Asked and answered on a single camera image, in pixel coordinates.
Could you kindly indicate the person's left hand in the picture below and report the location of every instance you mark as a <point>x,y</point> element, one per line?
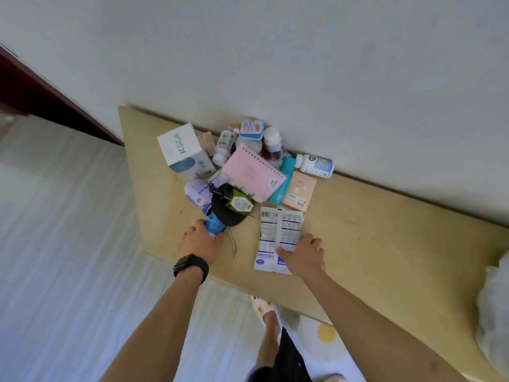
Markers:
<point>199,242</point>

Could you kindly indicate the person's right hand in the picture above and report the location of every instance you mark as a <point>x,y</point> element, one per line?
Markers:
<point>304,258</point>

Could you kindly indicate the blue tube with white cap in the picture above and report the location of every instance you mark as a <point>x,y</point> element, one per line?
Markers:
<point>214,225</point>

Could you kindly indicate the white blue printed packet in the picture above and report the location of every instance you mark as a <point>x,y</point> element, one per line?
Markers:
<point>278,230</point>

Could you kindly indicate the black pouch with green label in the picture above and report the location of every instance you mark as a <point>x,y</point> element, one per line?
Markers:
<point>222,212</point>

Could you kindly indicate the lilac white can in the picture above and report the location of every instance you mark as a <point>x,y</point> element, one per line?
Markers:
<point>197,192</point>

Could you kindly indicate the peach sachet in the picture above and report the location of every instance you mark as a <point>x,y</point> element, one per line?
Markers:
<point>300,192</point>

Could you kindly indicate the lilac wipes pack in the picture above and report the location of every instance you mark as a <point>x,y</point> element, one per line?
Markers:
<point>218,179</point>

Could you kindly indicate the light wooden cabinet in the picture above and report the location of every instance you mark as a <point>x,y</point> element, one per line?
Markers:
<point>377,242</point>

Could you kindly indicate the teal bottle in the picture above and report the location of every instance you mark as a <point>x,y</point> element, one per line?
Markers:
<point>284,179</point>

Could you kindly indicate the pink soft pack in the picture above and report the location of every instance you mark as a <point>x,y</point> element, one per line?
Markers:
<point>250,175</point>

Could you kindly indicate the white blue bottle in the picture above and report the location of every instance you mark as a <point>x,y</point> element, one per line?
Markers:
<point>316,166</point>

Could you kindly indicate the white box with teal circle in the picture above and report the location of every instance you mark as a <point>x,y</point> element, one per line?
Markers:
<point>181,149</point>

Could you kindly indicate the red bottle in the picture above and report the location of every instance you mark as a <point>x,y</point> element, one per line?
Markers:
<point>248,146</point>

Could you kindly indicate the white bottle with pink cap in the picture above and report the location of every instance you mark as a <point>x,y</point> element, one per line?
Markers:
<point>273,143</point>

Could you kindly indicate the blue white blister pack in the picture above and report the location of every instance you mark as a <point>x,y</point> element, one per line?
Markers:
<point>251,129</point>

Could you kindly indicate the white plastic bag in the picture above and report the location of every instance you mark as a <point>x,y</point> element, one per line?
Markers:
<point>495,314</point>

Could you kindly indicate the person's right forearm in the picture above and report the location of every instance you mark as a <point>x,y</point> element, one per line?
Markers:
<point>377,338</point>

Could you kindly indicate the person's left forearm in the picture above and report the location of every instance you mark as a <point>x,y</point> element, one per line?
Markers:
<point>159,330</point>

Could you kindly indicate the person's left leg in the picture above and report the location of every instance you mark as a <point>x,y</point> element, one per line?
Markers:
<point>270,342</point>

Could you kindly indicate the black smartwatch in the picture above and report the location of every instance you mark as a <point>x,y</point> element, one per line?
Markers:
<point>191,263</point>

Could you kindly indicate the cream spotted left slipper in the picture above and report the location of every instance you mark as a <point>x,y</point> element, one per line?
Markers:
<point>260,306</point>

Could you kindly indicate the cream spotted slipper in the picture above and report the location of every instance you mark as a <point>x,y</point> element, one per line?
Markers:
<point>260,306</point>
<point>330,378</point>

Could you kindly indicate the black shorts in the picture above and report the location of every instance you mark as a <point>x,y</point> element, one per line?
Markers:
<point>290,362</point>

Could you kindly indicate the cream spotted right slipper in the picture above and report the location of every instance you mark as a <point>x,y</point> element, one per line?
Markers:
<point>330,378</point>

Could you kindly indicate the dark wooden baseboard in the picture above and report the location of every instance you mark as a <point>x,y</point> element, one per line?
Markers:
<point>105,133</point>

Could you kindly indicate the dark brown door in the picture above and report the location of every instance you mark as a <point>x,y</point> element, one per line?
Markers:
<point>24,95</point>

